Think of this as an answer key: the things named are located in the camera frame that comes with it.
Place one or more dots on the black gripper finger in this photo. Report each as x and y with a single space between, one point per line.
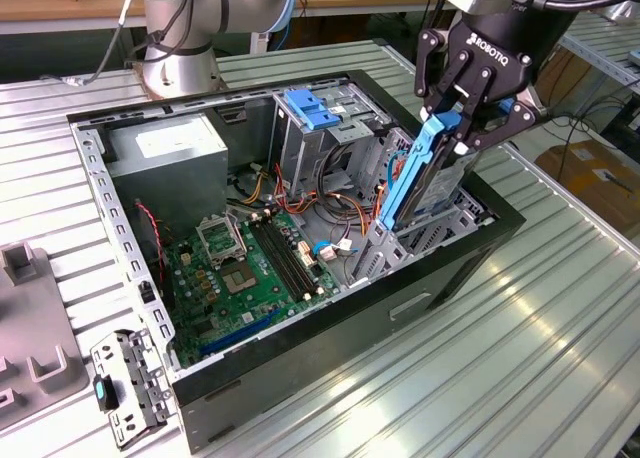
425 63
525 114

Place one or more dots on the hard disk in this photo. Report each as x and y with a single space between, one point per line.
400 188

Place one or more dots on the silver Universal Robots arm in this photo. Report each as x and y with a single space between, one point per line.
190 73

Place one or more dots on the silver metal disk bay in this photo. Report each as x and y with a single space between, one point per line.
387 258

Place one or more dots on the metal slat shelf table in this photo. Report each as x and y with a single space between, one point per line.
610 53

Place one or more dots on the yellow cardboard box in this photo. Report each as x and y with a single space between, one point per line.
575 183

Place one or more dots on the blue plastic drive latch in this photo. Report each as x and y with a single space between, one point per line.
310 110

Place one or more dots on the silver optical drive cage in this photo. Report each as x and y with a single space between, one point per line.
305 153

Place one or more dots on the white motherboard connector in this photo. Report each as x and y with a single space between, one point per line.
306 255

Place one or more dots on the black RAM slot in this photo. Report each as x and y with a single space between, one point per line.
294 254
278 259

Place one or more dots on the CPU socket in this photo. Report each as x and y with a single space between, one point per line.
240 278

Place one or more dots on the grey power supply unit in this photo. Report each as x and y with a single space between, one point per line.
170 188

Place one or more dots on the green motherboard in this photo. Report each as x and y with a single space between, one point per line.
250 305

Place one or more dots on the blue expansion slot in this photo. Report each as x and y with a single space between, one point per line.
240 334

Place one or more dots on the black open PC case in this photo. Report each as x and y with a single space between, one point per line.
300 368

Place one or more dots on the black case fan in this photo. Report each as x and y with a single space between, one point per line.
152 258

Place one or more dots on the grey parts rack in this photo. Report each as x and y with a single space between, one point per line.
32 318

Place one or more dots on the brown arm base plate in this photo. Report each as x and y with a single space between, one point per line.
141 80

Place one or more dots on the wooden desk white frame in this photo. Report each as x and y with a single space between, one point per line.
75 8

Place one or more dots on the black case rail latch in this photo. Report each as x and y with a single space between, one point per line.
145 292

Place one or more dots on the silver expansion bracket cover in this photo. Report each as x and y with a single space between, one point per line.
150 383

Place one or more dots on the blue black bracket latch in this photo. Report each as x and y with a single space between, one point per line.
101 392

